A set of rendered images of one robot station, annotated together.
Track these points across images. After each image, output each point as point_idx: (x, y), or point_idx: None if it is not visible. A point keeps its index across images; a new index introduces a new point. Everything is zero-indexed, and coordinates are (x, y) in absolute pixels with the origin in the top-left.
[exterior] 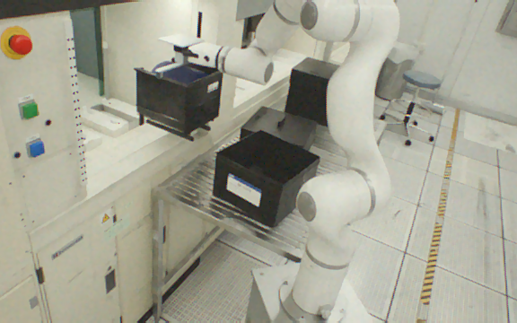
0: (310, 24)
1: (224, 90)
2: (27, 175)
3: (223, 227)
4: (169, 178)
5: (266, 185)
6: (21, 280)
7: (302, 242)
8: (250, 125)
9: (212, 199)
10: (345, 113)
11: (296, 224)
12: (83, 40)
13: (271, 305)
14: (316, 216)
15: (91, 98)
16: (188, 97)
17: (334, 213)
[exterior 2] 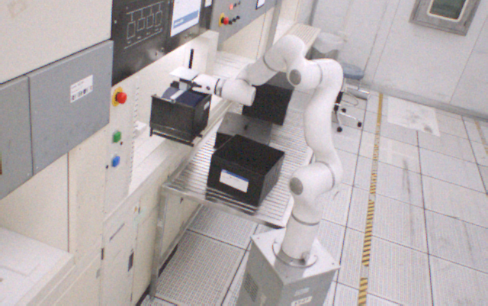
0: (296, 82)
1: None
2: (107, 179)
3: (220, 209)
4: (170, 175)
5: (252, 175)
6: (94, 256)
7: (279, 215)
8: (223, 129)
9: (207, 190)
10: (316, 130)
11: (273, 203)
12: None
13: (269, 256)
14: (303, 191)
15: None
16: (194, 116)
17: (313, 188)
